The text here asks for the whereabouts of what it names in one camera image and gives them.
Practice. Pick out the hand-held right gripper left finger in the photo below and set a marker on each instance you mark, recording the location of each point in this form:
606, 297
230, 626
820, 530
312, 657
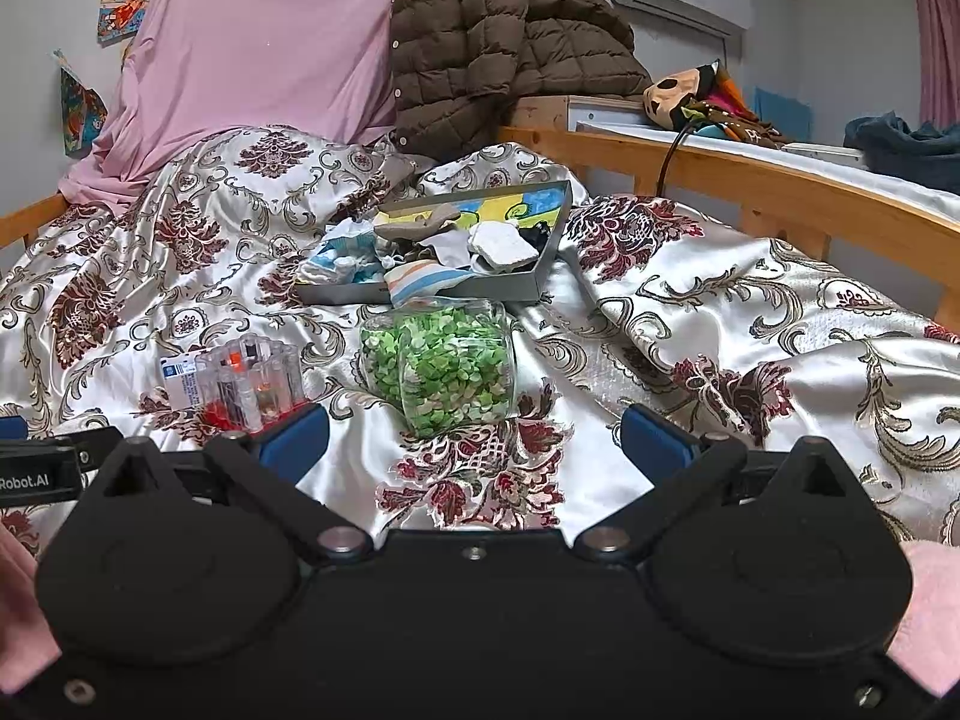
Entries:
296, 435

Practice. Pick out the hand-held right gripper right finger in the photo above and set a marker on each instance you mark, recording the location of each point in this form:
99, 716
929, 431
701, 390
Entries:
652, 435

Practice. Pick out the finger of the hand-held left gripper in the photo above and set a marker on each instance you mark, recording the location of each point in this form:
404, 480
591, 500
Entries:
11, 429

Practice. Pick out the white and blue cloth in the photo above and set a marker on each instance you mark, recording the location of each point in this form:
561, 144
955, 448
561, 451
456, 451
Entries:
341, 259

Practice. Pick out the grey tray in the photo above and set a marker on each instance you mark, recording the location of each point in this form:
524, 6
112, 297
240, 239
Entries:
465, 289

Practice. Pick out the grey cloth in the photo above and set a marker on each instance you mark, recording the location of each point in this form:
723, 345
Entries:
450, 246

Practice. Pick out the beige knit cloth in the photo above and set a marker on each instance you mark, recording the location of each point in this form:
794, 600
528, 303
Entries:
420, 225

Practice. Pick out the white and blue carton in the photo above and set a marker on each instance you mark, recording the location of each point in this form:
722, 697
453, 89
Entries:
176, 379

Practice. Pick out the floral satin blanket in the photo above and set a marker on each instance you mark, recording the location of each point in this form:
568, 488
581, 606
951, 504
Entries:
712, 315

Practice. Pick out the glass jar of green pieces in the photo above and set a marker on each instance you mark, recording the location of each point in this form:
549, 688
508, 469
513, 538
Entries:
439, 367

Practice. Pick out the pastel striped sock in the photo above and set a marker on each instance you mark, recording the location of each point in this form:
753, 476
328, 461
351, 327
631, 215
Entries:
424, 277

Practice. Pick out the white spongy cloth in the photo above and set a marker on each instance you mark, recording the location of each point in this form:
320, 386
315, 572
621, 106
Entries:
502, 246

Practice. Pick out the yellow blue cartoon towel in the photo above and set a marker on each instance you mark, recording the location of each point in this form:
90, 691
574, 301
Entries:
517, 204

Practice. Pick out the white mattress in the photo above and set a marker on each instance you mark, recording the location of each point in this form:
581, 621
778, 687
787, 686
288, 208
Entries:
787, 154

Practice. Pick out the person's pink fleece clothing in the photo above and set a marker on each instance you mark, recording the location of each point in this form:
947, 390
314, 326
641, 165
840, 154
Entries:
930, 600

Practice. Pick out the tan plush toy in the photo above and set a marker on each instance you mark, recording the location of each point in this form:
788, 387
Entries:
675, 94

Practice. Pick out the dark blue clothing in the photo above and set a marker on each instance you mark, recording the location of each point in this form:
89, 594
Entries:
900, 142

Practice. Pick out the pink sheet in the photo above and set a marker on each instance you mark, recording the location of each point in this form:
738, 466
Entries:
262, 52

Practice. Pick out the brown padded jacket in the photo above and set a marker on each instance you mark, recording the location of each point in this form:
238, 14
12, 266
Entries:
487, 37

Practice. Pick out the pink curtain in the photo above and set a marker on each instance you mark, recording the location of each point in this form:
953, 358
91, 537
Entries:
937, 45

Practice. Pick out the wooden bed frame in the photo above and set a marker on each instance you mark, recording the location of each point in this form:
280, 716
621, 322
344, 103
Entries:
750, 187

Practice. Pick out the colourful wall poster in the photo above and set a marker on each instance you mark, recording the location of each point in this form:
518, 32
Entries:
79, 112

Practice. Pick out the cartoon figure wall poster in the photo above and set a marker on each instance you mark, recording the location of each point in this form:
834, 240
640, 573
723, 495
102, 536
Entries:
127, 0

